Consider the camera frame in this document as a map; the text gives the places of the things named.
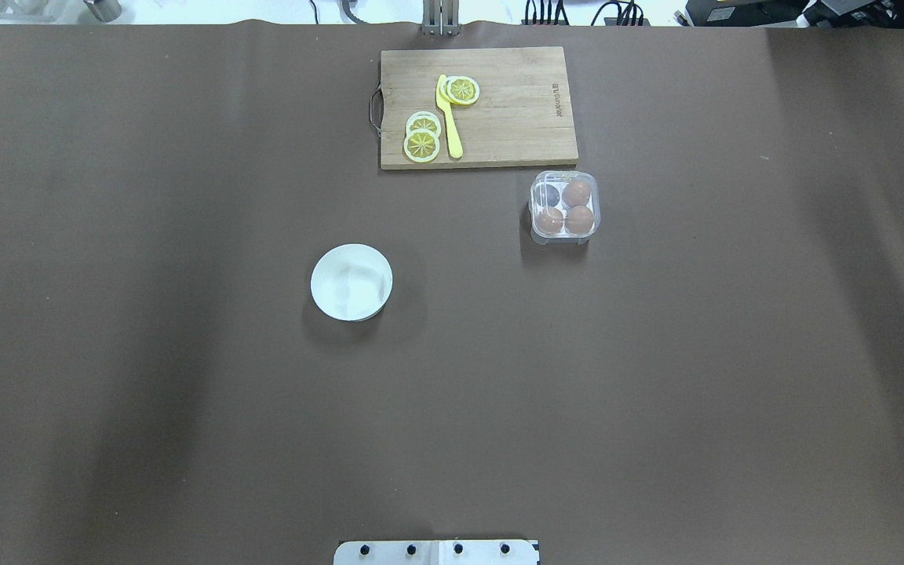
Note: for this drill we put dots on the brown egg from bowl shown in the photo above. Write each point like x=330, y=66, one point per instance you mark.
x=549, y=221

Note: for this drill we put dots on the small metal cylinder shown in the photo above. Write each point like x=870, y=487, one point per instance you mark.
x=104, y=11

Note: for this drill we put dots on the clear plastic egg box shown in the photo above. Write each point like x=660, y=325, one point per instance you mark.
x=546, y=191

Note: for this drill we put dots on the lemon slice lower back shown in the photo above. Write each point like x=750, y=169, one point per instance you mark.
x=424, y=120

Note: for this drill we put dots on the brown egg in box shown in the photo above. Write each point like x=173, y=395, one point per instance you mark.
x=580, y=221
x=577, y=193

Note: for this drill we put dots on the wooden cutting board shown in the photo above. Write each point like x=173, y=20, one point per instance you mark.
x=523, y=116

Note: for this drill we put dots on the lemon slice lower front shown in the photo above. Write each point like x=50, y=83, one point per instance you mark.
x=421, y=145

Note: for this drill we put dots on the white metal base plate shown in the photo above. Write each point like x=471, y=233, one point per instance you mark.
x=448, y=551

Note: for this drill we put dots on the black power strip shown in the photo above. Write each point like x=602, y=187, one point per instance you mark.
x=581, y=13

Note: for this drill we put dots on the aluminium frame post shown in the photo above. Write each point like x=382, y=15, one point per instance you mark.
x=441, y=18

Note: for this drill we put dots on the white bowl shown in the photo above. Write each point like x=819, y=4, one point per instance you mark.
x=351, y=283

